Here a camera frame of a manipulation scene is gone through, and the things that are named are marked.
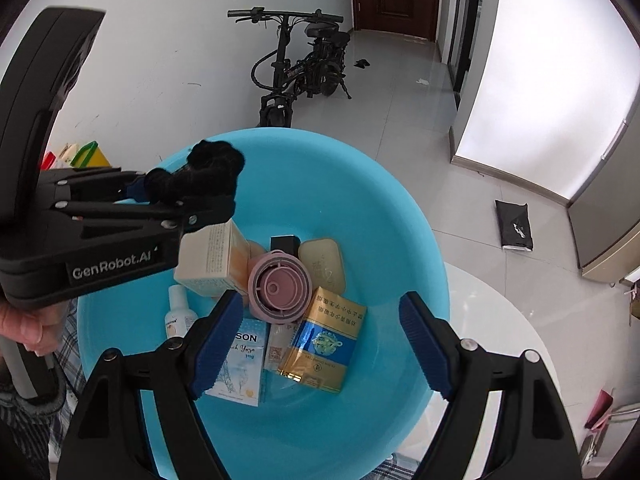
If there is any small white bottle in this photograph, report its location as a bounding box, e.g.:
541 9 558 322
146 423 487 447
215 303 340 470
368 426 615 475
164 284 200 338

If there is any black framed glass door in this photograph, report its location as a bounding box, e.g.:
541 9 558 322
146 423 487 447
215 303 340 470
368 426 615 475
445 0 488 93

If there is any blue plastic basin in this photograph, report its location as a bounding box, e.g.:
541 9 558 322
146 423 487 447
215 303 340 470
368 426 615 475
75 127 449 480

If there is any pink cup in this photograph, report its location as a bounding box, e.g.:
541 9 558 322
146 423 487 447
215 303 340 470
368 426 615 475
247 251 313 322

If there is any gold grey refrigerator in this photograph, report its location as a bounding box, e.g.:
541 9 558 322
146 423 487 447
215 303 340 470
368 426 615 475
567 105 640 281

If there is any light blue cigarette box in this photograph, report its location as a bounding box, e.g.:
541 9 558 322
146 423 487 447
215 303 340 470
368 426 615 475
205 317 271 408

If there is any cream cardboard box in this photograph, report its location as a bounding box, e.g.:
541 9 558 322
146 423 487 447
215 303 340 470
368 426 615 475
173 220 251 297

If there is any person's left hand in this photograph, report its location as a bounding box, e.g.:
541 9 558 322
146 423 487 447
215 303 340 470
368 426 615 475
0 300 68 357

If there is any black bag on floor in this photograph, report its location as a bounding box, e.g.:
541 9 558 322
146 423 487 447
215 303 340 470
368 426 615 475
495 200 535 252

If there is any blue plaid cloth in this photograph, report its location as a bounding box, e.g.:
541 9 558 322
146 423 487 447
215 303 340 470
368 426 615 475
47 297 436 480

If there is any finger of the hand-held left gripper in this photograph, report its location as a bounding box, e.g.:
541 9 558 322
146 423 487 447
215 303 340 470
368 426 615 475
51 199 237 235
42 166 152 203

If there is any amber soap box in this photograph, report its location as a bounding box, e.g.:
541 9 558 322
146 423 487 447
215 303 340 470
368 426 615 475
298 238 347 295

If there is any black folding bicycle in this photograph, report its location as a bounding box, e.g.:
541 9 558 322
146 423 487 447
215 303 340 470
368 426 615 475
227 7 353 128

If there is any white round desktop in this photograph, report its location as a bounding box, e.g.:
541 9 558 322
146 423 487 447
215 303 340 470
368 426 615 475
395 261 553 466

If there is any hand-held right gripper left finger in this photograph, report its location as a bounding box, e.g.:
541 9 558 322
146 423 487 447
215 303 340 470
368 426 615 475
56 290 245 480

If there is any gold box blue emblem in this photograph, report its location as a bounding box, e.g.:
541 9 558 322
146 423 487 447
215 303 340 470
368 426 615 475
276 286 368 395

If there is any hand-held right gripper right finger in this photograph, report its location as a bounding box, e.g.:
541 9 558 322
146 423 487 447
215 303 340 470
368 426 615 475
398 291 583 480

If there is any yellow container green handle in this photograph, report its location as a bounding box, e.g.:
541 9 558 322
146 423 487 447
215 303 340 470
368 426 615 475
70 141 111 168

